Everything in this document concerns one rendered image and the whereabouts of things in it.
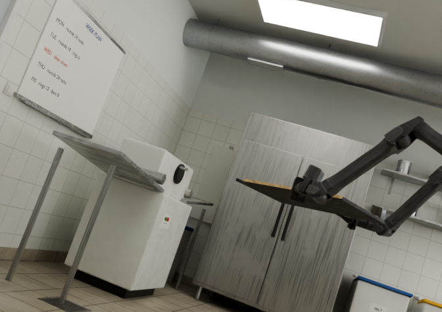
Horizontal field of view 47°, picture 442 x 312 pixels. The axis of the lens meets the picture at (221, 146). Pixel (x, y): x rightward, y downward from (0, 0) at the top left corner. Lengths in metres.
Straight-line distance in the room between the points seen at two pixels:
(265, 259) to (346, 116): 2.14
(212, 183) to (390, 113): 2.30
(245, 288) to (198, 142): 2.12
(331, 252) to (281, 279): 0.56
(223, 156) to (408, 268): 2.47
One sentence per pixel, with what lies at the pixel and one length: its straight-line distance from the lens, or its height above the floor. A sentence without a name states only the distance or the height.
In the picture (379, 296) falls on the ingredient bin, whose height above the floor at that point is 0.64.
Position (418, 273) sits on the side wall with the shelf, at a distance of 6.13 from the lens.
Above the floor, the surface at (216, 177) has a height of 1.34.
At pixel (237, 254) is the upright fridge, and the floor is 0.57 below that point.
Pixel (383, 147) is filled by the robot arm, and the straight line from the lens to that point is 2.02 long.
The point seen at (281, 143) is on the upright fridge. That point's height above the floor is 1.81.
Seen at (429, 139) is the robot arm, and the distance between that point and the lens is 2.00.
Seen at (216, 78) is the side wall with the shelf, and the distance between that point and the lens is 6.68.
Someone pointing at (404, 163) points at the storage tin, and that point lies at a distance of 6.01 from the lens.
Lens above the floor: 0.72
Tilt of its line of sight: 9 degrees up
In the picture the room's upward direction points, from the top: 19 degrees clockwise
